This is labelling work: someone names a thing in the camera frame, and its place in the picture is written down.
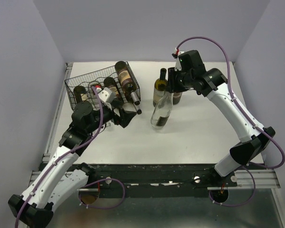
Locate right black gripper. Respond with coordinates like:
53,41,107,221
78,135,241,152
165,66,193,93

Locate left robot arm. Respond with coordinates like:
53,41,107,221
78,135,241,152
8,101,136,228

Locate green bottle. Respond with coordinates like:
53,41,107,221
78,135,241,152
153,68,168,107
114,61,140,105

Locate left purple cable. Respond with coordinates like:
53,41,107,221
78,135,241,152
14,85,127,228

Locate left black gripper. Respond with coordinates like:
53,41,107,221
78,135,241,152
86,99,137,134

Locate dark bottle front label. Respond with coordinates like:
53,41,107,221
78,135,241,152
73,85,90,104

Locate dark bottle label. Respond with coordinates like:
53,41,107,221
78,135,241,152
73,85,90,104
104,77,122,100

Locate black mounting rail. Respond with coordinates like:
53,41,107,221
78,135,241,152
68,163,237,199

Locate dark bottle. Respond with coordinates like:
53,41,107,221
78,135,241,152
172,92,182,105

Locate black wire wine rack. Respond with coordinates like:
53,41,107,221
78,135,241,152
65,62,141,110

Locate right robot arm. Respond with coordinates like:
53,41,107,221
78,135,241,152
168,50,275,186

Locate clear glass bottle front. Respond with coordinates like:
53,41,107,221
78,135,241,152
88,81,102,88

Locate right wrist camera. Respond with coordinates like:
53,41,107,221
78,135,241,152
172,49,184,71

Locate olive bottle tan label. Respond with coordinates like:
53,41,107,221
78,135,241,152
123,93,142,114

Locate purple cable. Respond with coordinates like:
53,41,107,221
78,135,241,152
177,37,285,206
14,85,127,228

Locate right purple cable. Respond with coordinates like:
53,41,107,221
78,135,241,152
177,37,285,206

